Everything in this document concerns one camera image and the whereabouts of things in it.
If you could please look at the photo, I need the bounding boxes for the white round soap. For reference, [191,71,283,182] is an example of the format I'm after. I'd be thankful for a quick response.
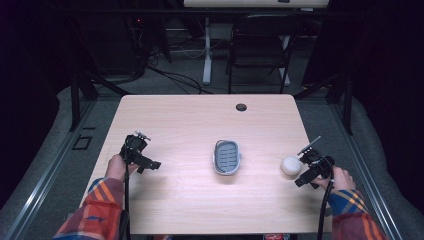
[280,155,304,177]

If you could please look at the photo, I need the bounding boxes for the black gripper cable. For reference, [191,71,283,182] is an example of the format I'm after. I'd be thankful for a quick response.
[119,135,132,240]
[316,168,336,240]

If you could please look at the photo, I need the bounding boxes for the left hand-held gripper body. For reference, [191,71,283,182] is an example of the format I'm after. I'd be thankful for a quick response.
[119,130,153,168]

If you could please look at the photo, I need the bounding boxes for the grey soap dish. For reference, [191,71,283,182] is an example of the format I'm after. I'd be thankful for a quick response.
[212,139,243,177]

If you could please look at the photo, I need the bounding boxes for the grey metal floor rail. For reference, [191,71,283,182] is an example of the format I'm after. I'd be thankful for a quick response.
[3,99,98,240]
[328,99,406,240]

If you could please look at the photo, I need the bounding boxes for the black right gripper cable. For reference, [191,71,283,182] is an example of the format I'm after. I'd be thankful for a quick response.
[316,168,336,240]

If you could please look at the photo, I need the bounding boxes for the black floor cables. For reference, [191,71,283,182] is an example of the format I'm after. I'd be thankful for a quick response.
[145,49,215,96]

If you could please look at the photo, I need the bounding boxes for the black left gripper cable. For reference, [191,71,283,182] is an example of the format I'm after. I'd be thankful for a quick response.
[119,135,132,240]

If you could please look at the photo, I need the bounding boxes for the person's left hand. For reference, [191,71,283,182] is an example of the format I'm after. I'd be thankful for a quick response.
[105,154,139,183]

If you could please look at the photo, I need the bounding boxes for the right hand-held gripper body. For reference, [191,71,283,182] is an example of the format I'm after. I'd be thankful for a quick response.
[297,135,336,180]

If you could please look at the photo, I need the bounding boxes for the black folding chair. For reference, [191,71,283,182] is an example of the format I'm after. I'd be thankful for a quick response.
[226,13,303,95]

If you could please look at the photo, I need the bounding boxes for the black metal stand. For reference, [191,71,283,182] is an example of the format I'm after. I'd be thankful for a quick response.
[67,71,132,133]
[292,73,355,136]

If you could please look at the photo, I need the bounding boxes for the person's right hand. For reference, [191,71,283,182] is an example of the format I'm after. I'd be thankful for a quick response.
[314,166,357,192]

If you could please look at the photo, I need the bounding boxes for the white desk top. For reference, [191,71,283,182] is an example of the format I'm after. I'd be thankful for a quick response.
[182,0,331,9]

